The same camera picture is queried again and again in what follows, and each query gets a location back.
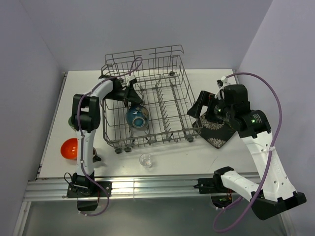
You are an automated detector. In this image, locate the grey wire dish rack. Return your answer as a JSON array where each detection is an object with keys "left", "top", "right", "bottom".
[{"left": 100, "top": 44, "right": 202, "bottom": 154}]

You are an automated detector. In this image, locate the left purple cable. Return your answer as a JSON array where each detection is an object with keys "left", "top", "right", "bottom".
[{"left": 73, "top": 57, "right": 143, "bottom": 217}]

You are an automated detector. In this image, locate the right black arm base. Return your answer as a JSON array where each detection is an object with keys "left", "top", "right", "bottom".
[{"left": 193, "top": 177, "right": 233, "bottom": 208}]

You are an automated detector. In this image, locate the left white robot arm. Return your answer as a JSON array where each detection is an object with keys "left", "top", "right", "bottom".
[{"left": 70, "top": 75, "right": 143, "bottom": 196}]

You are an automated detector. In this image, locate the dark brown mug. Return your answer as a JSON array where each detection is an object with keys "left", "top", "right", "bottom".
[{"left": 93, "top": 148, "right": 102, "bottom": 163}]

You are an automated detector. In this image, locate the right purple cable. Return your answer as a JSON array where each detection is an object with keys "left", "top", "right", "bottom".
[{"left": 212, "top": 72, "right": 283, "bottom": 233}]

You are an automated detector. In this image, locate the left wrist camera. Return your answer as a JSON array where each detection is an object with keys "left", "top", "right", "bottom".
[{"left": 126, "top": 75, "right": 137, "bottom": 87}]

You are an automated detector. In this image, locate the black floral square plate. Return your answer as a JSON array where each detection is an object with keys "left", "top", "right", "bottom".
[{"left": 192, "top": 113, "right": 236, "bottom": 149}]

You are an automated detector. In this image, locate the clear drinking glass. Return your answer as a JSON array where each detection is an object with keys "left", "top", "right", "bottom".
[{"left": 139, "top": 153, "right": 153, "bottom": 168}]

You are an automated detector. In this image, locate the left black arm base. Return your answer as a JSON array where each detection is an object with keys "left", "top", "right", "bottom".
[{"left": 64, "top": 173, "right": 112, "bottom": 216}]

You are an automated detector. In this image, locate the aluminium mounting rail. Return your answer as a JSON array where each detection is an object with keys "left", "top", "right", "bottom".
[{"left": 23, "top": 174, "right": 213, "bottom": 202}]

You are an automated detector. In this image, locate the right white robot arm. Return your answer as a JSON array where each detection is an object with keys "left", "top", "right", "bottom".
[{"left": 188, "top": 85, "right": 307, "bottom": 220}]

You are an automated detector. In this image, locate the orange bowl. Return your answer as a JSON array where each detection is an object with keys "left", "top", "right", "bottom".
[{"left": 60, "top": 138, "right": 78, "bottom": 160}]

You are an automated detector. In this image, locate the blue floral ceramic bowl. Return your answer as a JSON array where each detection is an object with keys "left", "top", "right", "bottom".
[{"left": 126, "top": 105, "right": 149, "bottom": 128}]

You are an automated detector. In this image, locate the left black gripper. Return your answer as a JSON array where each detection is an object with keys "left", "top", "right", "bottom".
[{"left": 104, "top": 82, "right": 144, "bottom": 113}]

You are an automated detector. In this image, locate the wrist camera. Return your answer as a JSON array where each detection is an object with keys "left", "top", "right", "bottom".
[
  {"left": 126, "top": 75, "right": 137, "bottom": 87},
  {"left": 215, "top": 76, "right": 231, "bottom": 100}
]

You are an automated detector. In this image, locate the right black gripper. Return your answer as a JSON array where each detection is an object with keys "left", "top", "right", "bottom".
[{"left": 187, "top": 90, "right": 234, "bottom": 124}]

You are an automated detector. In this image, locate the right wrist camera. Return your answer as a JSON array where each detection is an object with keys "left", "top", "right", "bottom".
[{"left": 215, "top": 76, "right": 231, "bottom": 100}]

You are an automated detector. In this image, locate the pale green cup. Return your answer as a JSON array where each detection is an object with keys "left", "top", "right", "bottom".
[{"left": 68, "top": 117, "right": 74, "bottom": 129}]

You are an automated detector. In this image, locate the purple cable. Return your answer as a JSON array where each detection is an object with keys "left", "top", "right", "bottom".
[
  {"left": 212, "top": 72, "right": 283, "bottom": 233},
  {"left": 73, "top": 57, "right": 143, "bottom": 217}
]

